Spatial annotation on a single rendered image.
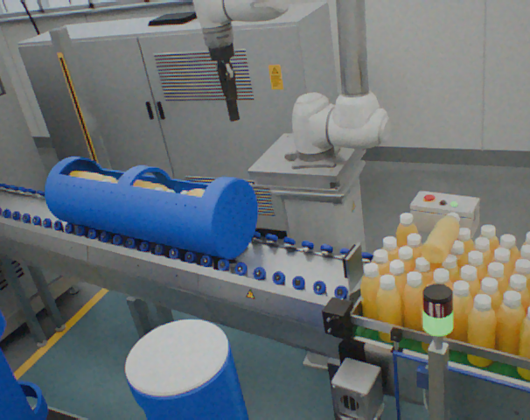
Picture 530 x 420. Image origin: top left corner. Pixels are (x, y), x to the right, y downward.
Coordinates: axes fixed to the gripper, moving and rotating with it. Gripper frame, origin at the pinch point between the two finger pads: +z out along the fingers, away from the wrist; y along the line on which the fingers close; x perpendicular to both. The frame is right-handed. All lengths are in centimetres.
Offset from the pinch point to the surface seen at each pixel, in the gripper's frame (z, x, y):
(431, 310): 25, 13, 85
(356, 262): 48, 22, 32
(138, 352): 45, -49, 39
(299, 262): 56, 10, 11
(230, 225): 40.1, -8.3, -1.2
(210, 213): 31.3, -14.9, 2.7
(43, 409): 90, -89, -4
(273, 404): 149, -3, -18
